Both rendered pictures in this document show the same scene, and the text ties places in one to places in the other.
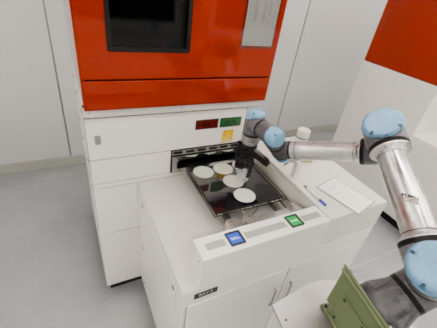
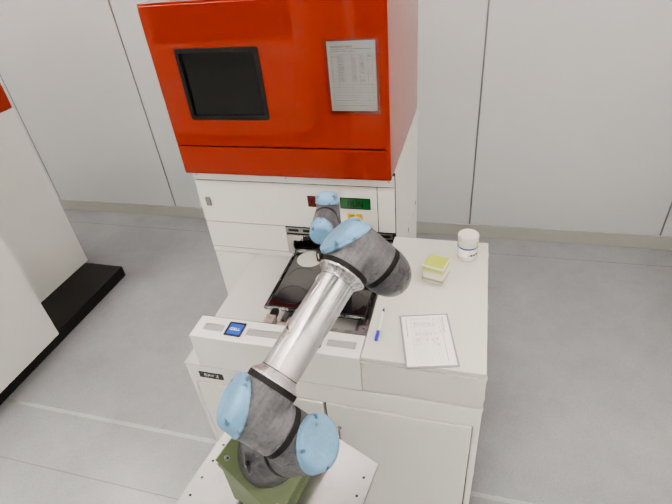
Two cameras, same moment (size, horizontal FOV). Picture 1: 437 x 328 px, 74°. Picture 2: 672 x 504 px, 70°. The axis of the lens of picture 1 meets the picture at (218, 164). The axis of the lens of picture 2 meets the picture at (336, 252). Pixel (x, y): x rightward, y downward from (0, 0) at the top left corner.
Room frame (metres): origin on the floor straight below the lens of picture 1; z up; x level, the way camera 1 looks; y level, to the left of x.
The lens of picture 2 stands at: (0.24, -1.15, 2.00)
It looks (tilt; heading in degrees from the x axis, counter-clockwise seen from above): 35 degrees down; 49
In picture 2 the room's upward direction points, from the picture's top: 6 degrees counter-clockwise
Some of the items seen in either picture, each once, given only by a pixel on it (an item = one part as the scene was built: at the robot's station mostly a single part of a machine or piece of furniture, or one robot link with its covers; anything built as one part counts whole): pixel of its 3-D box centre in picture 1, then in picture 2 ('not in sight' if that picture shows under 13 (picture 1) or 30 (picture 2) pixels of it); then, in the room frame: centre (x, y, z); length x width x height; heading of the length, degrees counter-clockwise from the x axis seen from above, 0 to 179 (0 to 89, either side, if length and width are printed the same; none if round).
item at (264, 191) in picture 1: (233, 181); (328, 279); (1.11, -0.08, 0.90); 0.34 x 0.34 x 0.01; 31
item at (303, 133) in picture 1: (302, 137); (467, 245); (1.46, -0.44, 1.01); 0.07 x 0.07 x 0.10
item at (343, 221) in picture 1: (307, 179); (432, 309); (1.23, -0.46, 0.89); 0.62 x 0.35 x 0.14; 31
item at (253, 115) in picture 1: (254, 122); (328, 209); (1.11, -0.12, 1.21); 0.09 x 0.08 x 0.11; 37
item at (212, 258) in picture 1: (263, 242); (278, 351); (0.77, -0.21, 0.89); 0.55 x 0.09 x 0.14; 121
